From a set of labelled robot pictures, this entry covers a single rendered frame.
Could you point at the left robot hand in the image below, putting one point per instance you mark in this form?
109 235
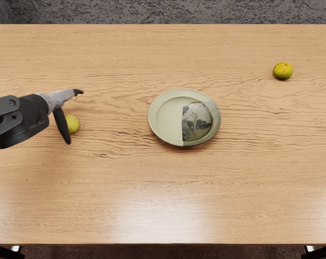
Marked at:
61 97

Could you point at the small yellow-green fruit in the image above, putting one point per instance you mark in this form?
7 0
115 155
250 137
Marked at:
73 124

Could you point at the pale patterned plate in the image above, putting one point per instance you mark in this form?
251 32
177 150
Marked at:
168 116

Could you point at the green-orange round fruit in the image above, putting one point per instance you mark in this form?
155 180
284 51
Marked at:
282 71

